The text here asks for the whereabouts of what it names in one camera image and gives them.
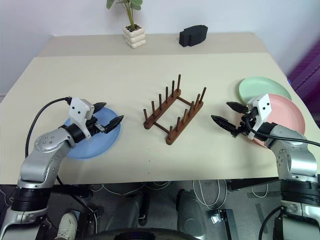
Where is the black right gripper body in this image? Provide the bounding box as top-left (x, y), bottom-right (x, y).
top-left (232, 106), bottom-right (258, 138)

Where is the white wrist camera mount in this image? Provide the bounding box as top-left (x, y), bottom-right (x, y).
top-left (67, 97), bottom-right (95, 140)
top-left (246, 93), bottom-right (273, 140)

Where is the blue plate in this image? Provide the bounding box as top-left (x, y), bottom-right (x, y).
top-left (63, 107), bottom-right (122, 160)

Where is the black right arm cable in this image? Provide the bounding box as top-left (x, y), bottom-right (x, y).
top-left (244, 116), bottom-right (320, 147)

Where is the grey rounded leg shape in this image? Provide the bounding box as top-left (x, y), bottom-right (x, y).
top-left (111, 192), bottom-right (151, 230)
top-left (176, 188), bottom-right (209, 236)

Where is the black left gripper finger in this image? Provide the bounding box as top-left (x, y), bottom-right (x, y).
top-left (92, 101), bottom-right (109, 113)
top-left (104, 115), bottom-right (125, 135)

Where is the black floor bracket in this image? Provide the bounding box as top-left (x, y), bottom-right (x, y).
top-left (208, 208), bottom-right (238, 240)

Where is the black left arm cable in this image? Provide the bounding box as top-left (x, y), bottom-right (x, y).
top-left (24, 96), bottom-right (73, 186)

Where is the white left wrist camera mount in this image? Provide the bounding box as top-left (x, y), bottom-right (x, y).
top-left (67, 97), bottom-right (95, 140)

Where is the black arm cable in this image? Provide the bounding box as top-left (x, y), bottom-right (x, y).
top-left (24, 96), bottom-right (73, 186)
top-left (244, 116), bottom-right (320, 147)

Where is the wooden dish rack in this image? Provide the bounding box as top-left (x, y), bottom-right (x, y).
top-left (142, 73), bottom-right (207, 146)

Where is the green leafy plant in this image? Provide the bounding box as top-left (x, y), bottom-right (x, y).
top-left (106, 0), bottom-right (142, 31)

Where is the green plate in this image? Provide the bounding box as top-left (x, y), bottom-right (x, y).
top-left (238, 76), bottom-right (293, 105)

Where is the white floor cable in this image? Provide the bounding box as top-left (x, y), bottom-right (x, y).
top-left (89, 181), bottom-right (171, 196)
top-left (192, 179), bottom-right (229, 210)

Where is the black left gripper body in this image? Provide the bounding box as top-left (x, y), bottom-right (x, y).
top-left (86, 115), bottom-right (107, 136)

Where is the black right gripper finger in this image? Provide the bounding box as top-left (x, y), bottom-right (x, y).
top-left (211, 114), bottom-right (237, 134)
top-left (226, 101), bottom-right (249, 114)

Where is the white sneaker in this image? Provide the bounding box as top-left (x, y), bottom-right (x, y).
top-left (54, 212), bottom-right (78, 240)

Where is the pink red plate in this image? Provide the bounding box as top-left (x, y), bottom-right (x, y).
top-left (246, 93), bottom-right (306, 148)

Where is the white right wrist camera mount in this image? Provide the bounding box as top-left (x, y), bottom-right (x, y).
top-left (246, 93), bottom-right (273, 140)

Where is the white bubbly plant pot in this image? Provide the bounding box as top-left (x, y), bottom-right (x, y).
top-left (122, 24), bottom-right (146, 50)

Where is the purple object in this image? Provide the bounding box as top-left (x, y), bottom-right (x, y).
top-left (287, 39), bottom-right (320, 106)

